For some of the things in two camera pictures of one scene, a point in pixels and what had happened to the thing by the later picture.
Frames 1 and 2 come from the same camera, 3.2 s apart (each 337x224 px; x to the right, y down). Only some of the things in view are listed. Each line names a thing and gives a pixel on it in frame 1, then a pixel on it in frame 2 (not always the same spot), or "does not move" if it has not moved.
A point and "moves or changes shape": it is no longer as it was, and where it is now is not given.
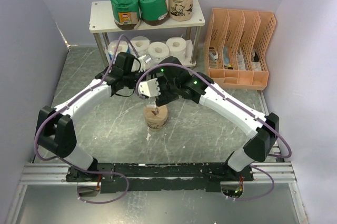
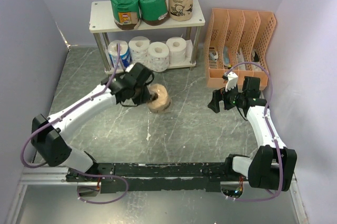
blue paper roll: (111, 48) does not move
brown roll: (156, 117) moves or changes shape
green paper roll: (152, 4) does not move
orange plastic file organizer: (234, 48) does not move
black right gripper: (165, 97) to (218, 95)
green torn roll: (125, 8) does not move
